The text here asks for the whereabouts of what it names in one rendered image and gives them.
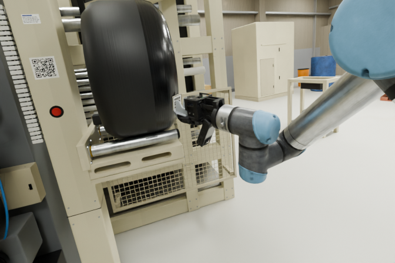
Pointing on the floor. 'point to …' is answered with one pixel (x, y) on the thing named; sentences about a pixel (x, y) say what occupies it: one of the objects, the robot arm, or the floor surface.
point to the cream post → (66, 71)
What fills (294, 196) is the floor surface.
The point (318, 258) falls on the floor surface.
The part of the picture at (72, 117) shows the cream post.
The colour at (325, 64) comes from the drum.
